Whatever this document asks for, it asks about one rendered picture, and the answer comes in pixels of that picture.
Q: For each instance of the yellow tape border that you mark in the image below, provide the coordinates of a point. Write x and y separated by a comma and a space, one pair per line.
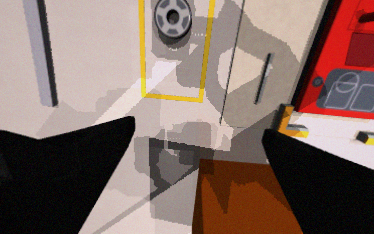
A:
205, 57

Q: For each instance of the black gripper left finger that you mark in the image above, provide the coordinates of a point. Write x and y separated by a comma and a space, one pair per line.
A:
53, 183

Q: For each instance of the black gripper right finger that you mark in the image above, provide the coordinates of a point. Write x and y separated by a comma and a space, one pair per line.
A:
328, 194

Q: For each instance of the black and grey wheel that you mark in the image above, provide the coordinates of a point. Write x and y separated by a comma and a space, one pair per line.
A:
164, 9

